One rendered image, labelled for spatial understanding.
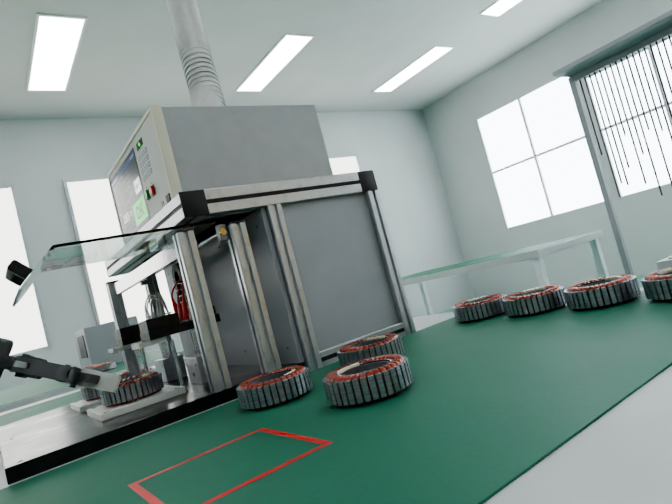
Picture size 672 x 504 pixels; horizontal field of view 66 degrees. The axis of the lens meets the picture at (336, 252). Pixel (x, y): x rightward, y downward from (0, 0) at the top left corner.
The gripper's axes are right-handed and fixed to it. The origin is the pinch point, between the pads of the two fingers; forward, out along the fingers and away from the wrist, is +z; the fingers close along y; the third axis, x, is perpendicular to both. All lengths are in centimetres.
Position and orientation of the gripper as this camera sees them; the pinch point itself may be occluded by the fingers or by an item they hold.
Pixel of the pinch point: (105, 382)
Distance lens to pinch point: 107.8
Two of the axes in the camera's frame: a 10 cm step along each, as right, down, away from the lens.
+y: 5.5, -1.8, -8.1
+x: 1.8, -9.3, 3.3
